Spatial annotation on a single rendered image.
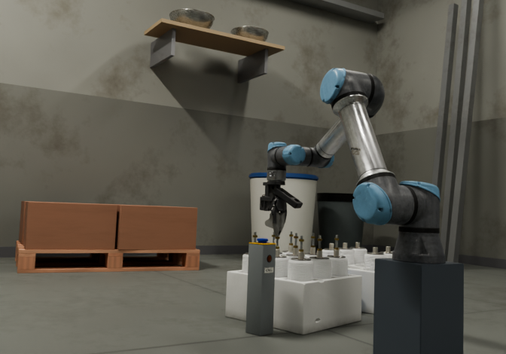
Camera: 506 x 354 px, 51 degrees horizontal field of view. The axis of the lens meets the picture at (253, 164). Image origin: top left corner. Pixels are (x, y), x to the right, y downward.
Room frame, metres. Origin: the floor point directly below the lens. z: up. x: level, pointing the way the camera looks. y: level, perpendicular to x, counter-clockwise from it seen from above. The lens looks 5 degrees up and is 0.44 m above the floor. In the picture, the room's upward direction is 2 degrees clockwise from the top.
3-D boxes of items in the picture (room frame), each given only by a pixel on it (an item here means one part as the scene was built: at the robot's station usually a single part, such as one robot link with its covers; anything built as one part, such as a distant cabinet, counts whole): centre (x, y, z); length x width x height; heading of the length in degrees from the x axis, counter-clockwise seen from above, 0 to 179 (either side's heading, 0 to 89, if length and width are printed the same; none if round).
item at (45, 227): (3.74, 1.01, 0.21); 1.21 x 0.87 x 0.42; 121
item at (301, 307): (2.16, -0.19, 0.09); 0.39 x 0.39 x 0.18; 47
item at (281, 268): (2.08, -0.11, 0.16); 0.10 x 0.10 x 0.18
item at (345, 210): (5.10, -0.87, 0.30); 0.48 x 0.47 x 0.60; 31
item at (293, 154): (2.00, -0.16, 0.64); 0.11 x 0.11 x 0.08; 27
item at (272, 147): (2.08, -0.10, 0.64); 0.09 x 0.08 x 0.11; 27
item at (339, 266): (2.17, -0.35, 0.16); 0.10 x 0.10 x 0.18
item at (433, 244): (1.58, -0.50, 0.35); 0.15 x 0.15 x 0.10
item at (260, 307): (1.90, -0.04, 0.16); 0.07 x 0.07 x 0.31; 47
